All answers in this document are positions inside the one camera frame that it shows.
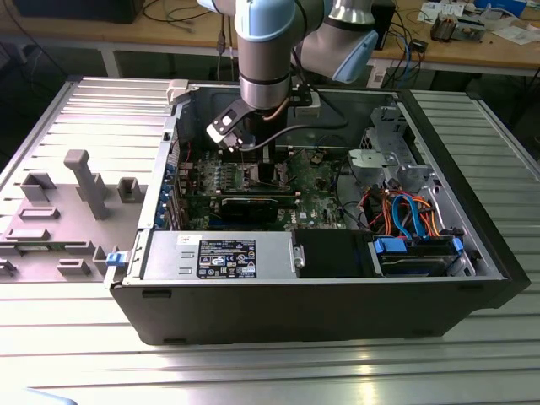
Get CPU socket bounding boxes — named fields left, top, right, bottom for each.
left=235, top=161, right=294, bottom=191

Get black graphics card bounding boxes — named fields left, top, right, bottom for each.
left=218, top=196, right=280, bottom=224

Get green motherboard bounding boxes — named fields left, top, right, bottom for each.
left=168, top=145, right=352, bottom=232

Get grey drive cage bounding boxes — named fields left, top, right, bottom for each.
left=348, top=105, right=442, bottom=199

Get black plastic bay shroud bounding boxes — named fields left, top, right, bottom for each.
left=294, top=229, right=375, bottom=279

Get white labelled box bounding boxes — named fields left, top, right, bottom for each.
left=365, top=58, right=392, bottom=88

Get grey power supply unit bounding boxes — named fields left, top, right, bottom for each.
left=143, top=230, right=296, bottom=282

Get wooden desk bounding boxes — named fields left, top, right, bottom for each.
left=0, top=0, right=540, bottom=79

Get black and grey PC case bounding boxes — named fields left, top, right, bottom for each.
left=103, top=78, right=532, bottom=348

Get small black tower box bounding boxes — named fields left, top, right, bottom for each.
left=373, top=0, right=397, bottom=51

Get hard disk in blue carrier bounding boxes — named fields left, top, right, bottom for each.
left=370, top=235, right=465, bottom=278

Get grey parts rack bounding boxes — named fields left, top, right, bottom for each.
left=0, top=149, right=149, bottom=284

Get brown electronic component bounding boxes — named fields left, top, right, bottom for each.
left=429, top=12, right=459, bottom=42

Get white leaflet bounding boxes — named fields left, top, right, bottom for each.
left=417, top=0, right=448, bottom=22

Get large black computer box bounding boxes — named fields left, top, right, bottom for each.
left=12, top=0, right=147, bottom=24

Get white papers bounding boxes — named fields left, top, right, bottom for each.
left=491, top=16, right=540, bottom=47

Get black camera cable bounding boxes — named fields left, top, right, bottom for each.
left=240, top=82, right=349, bottom=152

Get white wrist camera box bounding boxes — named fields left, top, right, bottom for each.
left=205, top=100, right=246, bottom=149
left=294, top=90, right=322, bottom=120

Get blue flat wire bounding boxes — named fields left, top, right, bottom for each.
left=391, top=194, right=428, bottom=240

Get blue cable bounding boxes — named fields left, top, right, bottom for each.
left=402, top=31, right=419, bottom=79

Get orange wire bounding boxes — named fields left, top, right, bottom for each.
left=379, top=190, right=443, bottom=240

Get grey metal bracket part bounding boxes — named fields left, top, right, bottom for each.
left=457, top=14, right=486, bottom=42

